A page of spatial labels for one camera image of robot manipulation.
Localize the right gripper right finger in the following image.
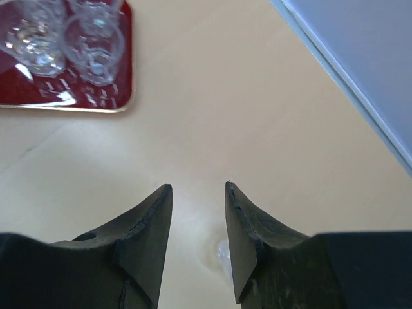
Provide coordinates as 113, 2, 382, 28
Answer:
225, 182, 411, 308

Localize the clear faceted glass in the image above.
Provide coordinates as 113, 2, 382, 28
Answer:
68, 0, 124, 26
60, 14, 126, 86

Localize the red rectangular serving tray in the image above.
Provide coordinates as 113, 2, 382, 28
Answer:
1, 1, 136, 113

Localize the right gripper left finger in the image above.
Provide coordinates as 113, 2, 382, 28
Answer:
1, 184, 173, 308

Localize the aluminium table frame rail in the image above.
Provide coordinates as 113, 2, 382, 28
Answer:
272, 1, 411, 173

